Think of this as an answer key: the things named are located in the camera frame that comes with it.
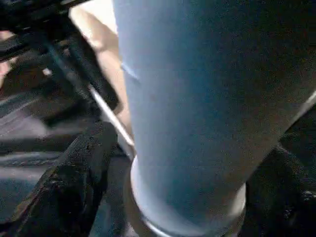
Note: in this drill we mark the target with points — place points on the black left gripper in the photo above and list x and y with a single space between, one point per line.
61 49

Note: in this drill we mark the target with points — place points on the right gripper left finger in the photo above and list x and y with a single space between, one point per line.
69 192

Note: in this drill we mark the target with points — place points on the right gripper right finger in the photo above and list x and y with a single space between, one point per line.
284 197

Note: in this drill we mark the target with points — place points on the white plastic table top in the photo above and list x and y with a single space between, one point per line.
103 37

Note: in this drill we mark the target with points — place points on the white plastic table leg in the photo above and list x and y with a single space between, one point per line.
197 98

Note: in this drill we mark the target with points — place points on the black work mat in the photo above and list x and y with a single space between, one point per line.
24 128

